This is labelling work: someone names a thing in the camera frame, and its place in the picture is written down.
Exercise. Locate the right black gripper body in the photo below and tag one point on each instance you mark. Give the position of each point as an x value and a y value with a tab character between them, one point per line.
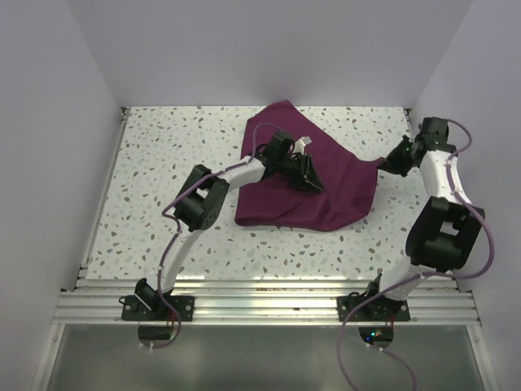
401	155

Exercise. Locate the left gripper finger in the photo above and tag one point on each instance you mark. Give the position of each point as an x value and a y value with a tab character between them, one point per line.
310	174
306	185

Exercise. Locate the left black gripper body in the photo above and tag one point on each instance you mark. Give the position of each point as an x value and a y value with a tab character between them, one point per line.
295	169

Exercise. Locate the purple cloth drape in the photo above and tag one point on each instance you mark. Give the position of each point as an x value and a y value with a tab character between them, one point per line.
349	183

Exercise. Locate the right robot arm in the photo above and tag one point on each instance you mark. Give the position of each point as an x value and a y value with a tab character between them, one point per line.
441	239

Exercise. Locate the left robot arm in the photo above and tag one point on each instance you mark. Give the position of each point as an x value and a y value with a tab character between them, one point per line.
198	206

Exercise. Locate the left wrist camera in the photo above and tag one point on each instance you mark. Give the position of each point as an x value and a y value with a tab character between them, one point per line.
300	145

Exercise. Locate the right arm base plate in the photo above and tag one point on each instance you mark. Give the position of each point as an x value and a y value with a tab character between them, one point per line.
380	309

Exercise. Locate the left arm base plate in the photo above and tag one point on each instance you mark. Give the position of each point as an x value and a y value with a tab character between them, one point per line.
175	305

